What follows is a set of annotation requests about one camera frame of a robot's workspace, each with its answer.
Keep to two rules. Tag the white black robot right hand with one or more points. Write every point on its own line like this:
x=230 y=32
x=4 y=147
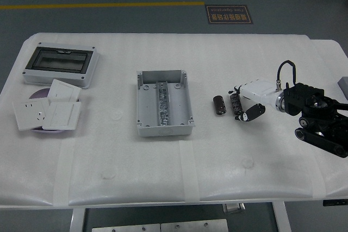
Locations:
x=259 y=90

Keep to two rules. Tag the long black printed battery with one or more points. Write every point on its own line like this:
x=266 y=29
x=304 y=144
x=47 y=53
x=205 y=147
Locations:
x=235 y=103

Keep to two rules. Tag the short brown cylindrical battery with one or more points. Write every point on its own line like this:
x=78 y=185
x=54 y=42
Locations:
x=219 y=105

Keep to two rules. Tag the open grey junction box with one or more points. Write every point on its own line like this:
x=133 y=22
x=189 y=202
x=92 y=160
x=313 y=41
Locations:
x=146 y=112

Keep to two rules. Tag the grey box with dark window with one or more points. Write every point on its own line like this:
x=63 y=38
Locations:
x=59 y=61

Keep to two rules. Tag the grey block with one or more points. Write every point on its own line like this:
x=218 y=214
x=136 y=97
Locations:
x=343 y=85

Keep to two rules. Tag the white tape strip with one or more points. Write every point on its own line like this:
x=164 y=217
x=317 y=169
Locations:
x=189 y=172
x=318 y=185

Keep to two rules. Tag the white table leg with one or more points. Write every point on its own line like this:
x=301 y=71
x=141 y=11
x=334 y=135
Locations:
x=282 y=217

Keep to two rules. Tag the black table control panel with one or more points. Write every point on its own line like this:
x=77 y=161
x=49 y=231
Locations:
x=334 y=203

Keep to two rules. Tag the grey metal plate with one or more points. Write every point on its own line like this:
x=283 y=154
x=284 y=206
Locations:
x=125 y=228
x=194 y=226

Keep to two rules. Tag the white foam mat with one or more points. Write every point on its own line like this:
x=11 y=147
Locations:
x=108 y=147

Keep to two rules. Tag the purple plate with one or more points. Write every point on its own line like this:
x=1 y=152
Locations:
x=39 y=95

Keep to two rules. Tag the white socket panel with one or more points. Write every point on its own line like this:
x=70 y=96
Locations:
x=27 y=113

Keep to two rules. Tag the metal mounting rail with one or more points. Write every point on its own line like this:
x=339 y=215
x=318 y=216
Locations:
x=163 y=101

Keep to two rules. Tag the metal bracket under table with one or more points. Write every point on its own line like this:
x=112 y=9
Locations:
x=233 y=208

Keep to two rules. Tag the white switch panel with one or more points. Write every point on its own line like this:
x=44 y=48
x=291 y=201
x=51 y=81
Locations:
x=63 y=90
x=62 y=115

